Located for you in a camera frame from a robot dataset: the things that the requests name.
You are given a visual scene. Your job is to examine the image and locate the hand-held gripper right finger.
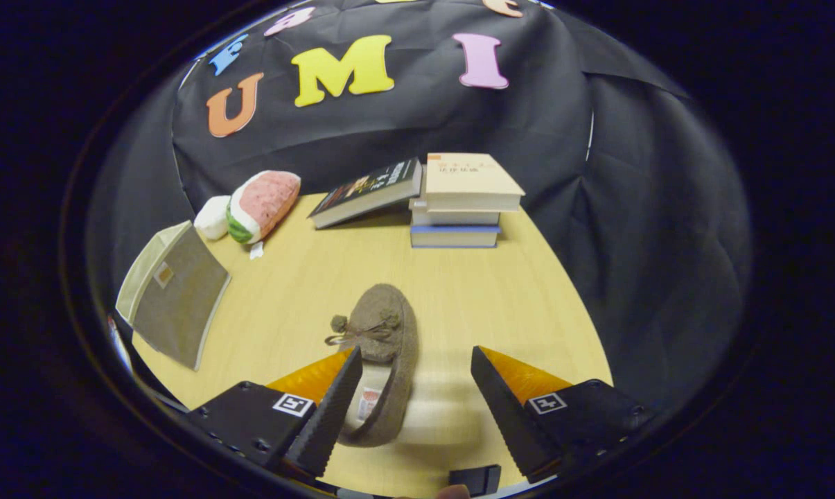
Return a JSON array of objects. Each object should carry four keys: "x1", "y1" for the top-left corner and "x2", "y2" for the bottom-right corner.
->
[{"x1": 471, "y1": 345, "x2": 659, "y2": 484}]

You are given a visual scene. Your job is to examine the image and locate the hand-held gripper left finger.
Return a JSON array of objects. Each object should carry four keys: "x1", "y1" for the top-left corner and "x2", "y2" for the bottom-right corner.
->
[{"x1": 184, "y1": 346, "x2": 364, "y2": 480}]

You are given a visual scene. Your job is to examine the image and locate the brown fuzzy slipper shoe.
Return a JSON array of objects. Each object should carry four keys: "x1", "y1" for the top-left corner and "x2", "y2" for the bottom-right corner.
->
[{"x1": 324, "y1": 283, "x2": 420, "y2": 448}]

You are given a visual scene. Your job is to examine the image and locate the grey fabric storage box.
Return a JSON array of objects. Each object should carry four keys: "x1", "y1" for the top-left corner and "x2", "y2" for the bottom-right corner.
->
[{"x1": 116, "y1": 220, "x2": 232, "y2": 371}]

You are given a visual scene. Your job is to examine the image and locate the dark flat block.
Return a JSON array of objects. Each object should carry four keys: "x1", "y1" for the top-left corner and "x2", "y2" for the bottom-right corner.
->
[{"x1": 448, "y1": 464, "x2": 502, "y2": 497}]

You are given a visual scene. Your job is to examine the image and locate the blue cover book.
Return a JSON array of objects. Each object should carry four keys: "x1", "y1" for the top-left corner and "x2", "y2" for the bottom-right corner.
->
[{"x1": 410, "y1": 224, "x2": 502, "y2": 249}]

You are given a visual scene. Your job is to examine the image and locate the white cover book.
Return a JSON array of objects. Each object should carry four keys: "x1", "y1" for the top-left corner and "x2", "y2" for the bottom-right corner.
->
[{"x1": 409, "y1": 200, "x2": 501, "y2": 227}]

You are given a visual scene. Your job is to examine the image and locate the watermelon slice plush toy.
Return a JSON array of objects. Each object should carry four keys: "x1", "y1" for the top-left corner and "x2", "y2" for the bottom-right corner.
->
[{"x1": 225, "y1": 170, "x2": 301, "y2": 261}]

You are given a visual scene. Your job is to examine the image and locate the white plush toy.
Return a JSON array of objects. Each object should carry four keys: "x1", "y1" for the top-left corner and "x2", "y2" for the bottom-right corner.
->
[{"x1": 194, "y1": 195, "x2": 232, "y2": 240}]

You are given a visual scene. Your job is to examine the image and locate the black cover book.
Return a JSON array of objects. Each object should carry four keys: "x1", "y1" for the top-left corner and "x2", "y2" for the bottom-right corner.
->
[{"x1": 308, "y1": 157, "x2": 425, "y2": 230}]

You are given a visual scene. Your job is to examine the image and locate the beige cover book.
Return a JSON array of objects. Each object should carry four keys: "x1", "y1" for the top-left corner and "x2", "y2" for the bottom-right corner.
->
[{"x1": 423, "y1": 152, "x2": 526, "y2": 212}]

